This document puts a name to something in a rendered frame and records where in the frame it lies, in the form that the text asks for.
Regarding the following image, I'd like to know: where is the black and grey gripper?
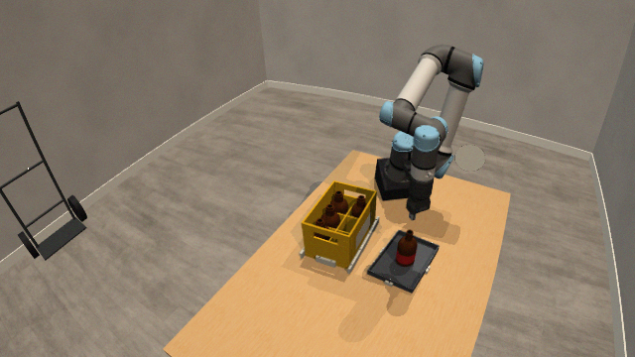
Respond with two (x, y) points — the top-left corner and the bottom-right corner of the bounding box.
(403, 153), (436, 220)

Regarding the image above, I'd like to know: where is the yellow crate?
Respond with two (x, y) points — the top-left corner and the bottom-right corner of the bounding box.
(302, 184), (376, 269)

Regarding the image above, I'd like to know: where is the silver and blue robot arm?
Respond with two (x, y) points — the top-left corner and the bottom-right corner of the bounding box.
(379, 45), (483, 185)

